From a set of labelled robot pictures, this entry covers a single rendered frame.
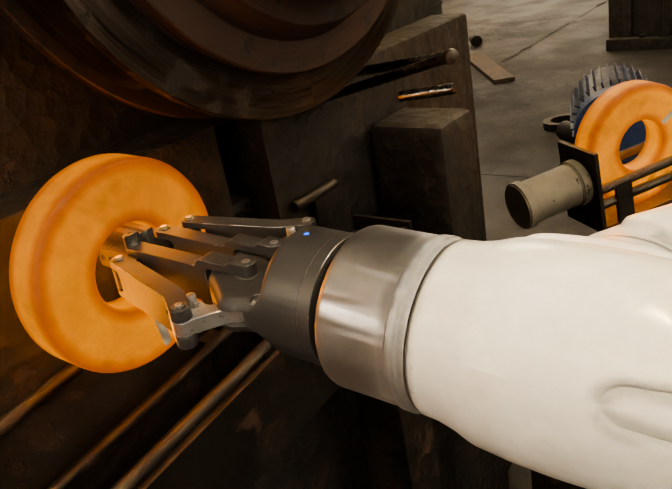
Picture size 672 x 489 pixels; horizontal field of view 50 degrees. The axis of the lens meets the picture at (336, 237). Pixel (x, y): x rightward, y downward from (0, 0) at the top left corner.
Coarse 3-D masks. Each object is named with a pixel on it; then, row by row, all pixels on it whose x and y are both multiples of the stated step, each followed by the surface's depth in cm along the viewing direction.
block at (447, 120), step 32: (384, 128) 83; (416, 128) 81; (448, 128) 80; (384, 160) 85; (416, 160) 82; (448, 160) 81; (384, 192) 87; (416, 192) 84; (448, 192) 82; (416, 224) 86; (448, 224) 84; (480, 224) 89
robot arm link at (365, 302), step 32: (352, 256) 36; (384, 256) 35; (416, 256) 34; (320, 288) 36; (352, 288) 35; (384, 288) 34; (416, 288) 33; (320, 320) 35; (352, 320) 34; (384, 320) 33; (320, 352) 36; (352, 352) 35; (384, 352) 33; (352, 384) 36; (384, 384) 34
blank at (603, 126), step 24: (600, 96) 89; (624, 96) 87; (648, 96) 88; (600, 120) 87; (624, 120) 88; (648, 120) 90; (576, 144) 90; (600, 144) 88; (648, 144) 93; (600, 168) 89; (624, 168) 90; (648, 192) 93
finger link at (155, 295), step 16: (128, 256) 46; (128, 272) 44; (144, 272) 44; (128, 288) 45; (144, 288) 42; (160, 288) 41; (176, 288) 41; (144, 304) 44; (160, 304) 41; (176, 304) 39; (160, 320) 42; (176, 320) 39; (192, 336) 40
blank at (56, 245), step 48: (48, 192) 47; (96, 192) 47; (144, 192) 50; (192, 192) 54; (48, 240) 45; (96, 240) 48; (48, 288) 46; (96, 288) 49; (48, 336) 46; (96, 336) 49; (144, 336) 52
